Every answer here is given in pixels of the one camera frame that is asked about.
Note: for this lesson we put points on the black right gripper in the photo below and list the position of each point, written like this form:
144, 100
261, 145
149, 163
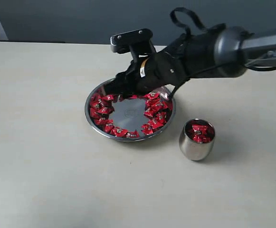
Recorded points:
159, 69

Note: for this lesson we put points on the red candies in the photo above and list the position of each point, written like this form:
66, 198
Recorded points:
201, 133

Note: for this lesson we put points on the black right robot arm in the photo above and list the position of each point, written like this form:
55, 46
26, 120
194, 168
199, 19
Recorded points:
219, 53

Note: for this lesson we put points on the round stainless steel plate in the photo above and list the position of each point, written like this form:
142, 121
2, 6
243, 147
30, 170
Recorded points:
130, 113

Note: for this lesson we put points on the stainless steel cup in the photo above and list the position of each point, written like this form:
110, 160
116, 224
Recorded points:
190, 149

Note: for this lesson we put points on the red candy back right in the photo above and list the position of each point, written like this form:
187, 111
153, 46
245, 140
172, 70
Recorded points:
152, 95

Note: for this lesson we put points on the red candy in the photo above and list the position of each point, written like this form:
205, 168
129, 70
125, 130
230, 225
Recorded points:
147, 129
157, 123
134, 134
119, 132
96, 114
152, 95

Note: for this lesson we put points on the red candy right lower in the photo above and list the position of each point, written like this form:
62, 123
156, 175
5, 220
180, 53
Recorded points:
157, 123

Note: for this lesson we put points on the red candy front right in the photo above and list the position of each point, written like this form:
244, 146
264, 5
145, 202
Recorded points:
147, 129

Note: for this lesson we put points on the red candy far left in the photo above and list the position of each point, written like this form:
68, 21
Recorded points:
96, 114

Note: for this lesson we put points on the red candy front centre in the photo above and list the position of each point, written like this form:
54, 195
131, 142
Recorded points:
134, 134

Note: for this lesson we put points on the red candy front left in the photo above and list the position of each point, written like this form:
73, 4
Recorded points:
119, 132

